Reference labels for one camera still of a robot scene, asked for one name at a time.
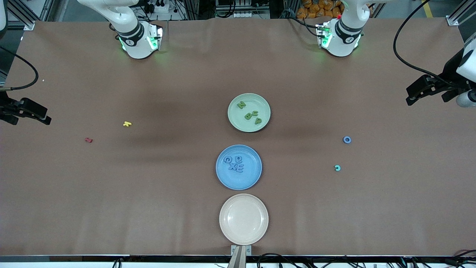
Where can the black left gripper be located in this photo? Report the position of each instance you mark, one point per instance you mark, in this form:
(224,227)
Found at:
(449,76)

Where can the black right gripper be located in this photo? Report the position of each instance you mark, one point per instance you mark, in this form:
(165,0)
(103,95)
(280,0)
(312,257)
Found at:
(4,107)

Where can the green foam letter P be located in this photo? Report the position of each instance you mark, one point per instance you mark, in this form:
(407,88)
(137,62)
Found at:
(258,121)

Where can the green foam letter B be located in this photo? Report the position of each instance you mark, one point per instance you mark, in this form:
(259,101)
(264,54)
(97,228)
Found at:
(248,116)

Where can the green foam letter N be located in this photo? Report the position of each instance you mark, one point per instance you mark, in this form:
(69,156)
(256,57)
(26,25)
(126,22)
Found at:
(241,105)

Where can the blue foam letter c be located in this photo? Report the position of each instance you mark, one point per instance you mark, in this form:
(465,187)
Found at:
(224,160)

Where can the blue foam letter m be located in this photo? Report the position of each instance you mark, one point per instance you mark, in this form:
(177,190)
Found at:
(237,169)

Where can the blue foam letter x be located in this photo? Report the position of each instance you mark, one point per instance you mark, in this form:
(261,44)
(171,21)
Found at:
(231,166)

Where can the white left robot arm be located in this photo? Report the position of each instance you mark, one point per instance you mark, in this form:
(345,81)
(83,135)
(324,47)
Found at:
(346,33)

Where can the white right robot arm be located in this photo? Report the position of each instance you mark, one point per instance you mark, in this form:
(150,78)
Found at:
(130,33)

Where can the yellow foam letter k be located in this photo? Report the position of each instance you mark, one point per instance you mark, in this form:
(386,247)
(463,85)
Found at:
(127,124)

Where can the blue foam letter O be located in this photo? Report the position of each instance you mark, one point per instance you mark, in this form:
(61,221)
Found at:
(344,140)

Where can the orange mesh bag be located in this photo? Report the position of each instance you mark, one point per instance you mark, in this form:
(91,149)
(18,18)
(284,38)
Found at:
(316,7)

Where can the power strip with black plugs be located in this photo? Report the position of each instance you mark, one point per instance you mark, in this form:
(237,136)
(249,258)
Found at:
(158,6)

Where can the light green plate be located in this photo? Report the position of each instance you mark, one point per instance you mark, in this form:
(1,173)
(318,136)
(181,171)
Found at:
(241,124)

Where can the brown table cover sheet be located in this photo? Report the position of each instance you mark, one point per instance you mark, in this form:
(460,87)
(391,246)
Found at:
(186,223)

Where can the white power strip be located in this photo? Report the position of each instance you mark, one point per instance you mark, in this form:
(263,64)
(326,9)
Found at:
(247,15)

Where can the blue plate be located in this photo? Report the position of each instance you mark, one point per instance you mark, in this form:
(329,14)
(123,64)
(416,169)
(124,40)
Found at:
(245,180)

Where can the beige plate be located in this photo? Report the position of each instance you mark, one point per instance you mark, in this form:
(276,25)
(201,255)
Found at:
(243,219)

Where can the aluminium frame bar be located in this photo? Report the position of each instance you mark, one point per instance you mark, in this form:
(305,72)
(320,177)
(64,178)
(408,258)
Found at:
(452,21)
(29,25)

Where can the grey metal bracket post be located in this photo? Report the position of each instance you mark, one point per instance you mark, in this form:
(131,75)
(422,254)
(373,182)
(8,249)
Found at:
(241,250)

